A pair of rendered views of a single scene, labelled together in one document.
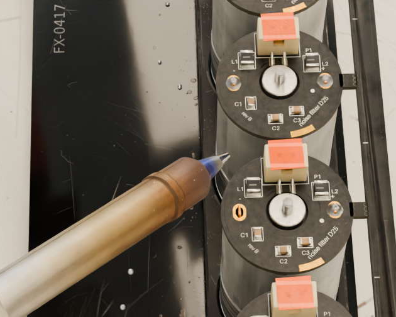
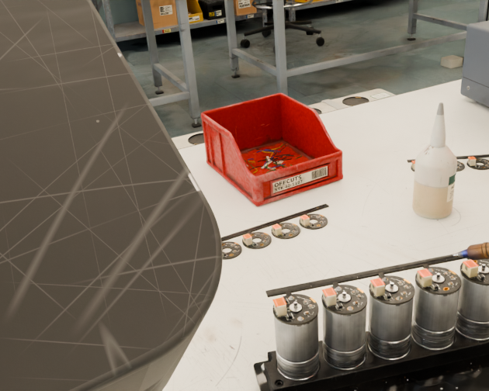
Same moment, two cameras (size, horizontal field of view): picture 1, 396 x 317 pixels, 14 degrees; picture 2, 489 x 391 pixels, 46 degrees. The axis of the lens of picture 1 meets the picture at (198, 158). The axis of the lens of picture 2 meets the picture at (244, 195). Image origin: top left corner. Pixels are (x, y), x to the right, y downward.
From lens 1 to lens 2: 0.36 m
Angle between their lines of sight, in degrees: 68
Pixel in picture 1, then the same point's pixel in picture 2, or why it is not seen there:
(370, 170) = (411, 265)
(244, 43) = (381, 299)
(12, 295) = not seen: outside the picture
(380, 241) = (434, 261)
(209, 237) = (422, 355)
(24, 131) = not seen: outside the picture
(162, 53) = not seen: outside the picture
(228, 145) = (409, 316)
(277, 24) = (376, 282)
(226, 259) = (452, 308)
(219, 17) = (360, 325)
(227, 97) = (405, 299)
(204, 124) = (377, 365)
